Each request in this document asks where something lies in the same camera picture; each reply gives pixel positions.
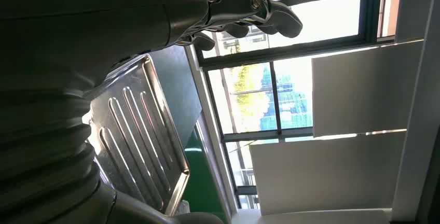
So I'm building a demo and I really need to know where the dark framed glass window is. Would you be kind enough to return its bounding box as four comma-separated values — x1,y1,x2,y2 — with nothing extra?
196,0,404,210

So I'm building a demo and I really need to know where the white panel board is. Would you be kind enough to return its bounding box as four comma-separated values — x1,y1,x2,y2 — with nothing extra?
257,208,393,224
311,39,425,138
249,130,407,216

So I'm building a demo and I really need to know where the green conveyor belt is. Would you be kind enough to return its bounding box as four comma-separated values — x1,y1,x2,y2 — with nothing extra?
181,122,229,224

